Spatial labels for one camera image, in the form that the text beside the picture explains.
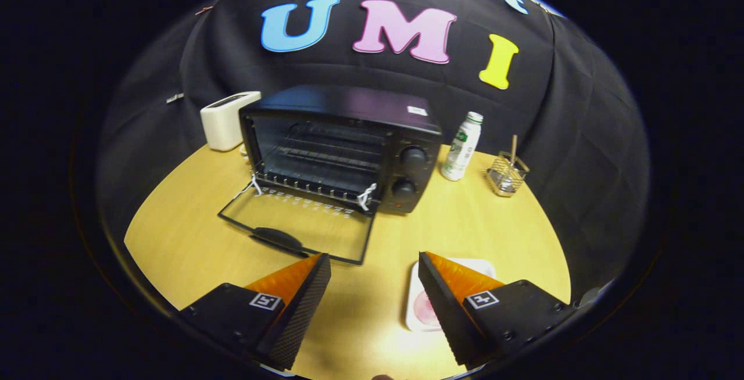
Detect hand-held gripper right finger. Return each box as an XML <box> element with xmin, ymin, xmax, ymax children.
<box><xmin>418</xmin><ymin>252</ymin><xmax>579</xmax><ymax>370</ymax></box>

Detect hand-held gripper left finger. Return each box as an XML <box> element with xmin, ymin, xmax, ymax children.
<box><xmin>179</xmin><ymin>253</ymin><xmax>332</xmax><ymax>371</ymax></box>

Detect pink ham slice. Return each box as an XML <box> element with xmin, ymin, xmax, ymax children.
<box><xmin>414</xmin><ymin>292</ymin><xmax>441</xmax><ymax>327</ymax></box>

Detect white rectangular plate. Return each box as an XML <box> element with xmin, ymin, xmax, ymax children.
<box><xmin>405</xmin><ymin>259</ymin><xmax>498</xmax><ymax>333</ymax></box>

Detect black toaster oven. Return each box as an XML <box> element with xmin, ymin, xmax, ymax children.
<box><xmin>218</xmin><ymin>84</ymin><xmax>443</xmax><ymax>266</ymax></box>

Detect white toaster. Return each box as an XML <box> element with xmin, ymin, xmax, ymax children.
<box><xmin>200</xmin><ymin>91</ymin><xmax>262</xmax><ymax>152</ymax></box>

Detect white bottle green label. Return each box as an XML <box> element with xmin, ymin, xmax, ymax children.
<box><xmin>440</xmin><ymin>112</ymin><xmax>484</xmax><ymax>182</ymax></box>

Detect white string tie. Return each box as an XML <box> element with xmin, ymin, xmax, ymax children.
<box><xmin>356</xmin><ymin>183</ymin><xmax>378</xmax><ymax>212</ymax></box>
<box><xmin>235</xmin><ymin>174</ymin><xmax>263</xmax><ymax>200</ymax></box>

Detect wire mesh holder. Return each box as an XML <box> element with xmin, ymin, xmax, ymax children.
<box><xmin>486</xmin><ymin>151</ymin><xmax>531</xmax><ymax>198</ymax></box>

